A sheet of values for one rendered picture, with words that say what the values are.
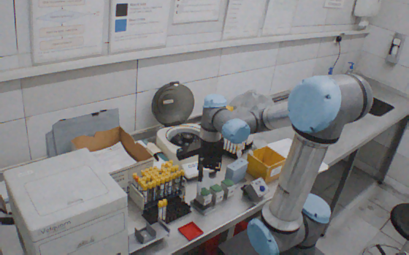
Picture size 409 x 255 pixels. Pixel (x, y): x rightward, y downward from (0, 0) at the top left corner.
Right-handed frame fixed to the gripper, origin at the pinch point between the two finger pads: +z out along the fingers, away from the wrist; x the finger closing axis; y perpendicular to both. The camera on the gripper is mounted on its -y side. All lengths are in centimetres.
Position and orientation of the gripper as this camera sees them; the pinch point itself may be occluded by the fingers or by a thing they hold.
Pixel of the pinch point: (197, 182)
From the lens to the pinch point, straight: 131.8
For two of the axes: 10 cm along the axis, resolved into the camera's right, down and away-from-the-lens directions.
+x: 0.0, -4.6, 8.9
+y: 9.9, 1.0, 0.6
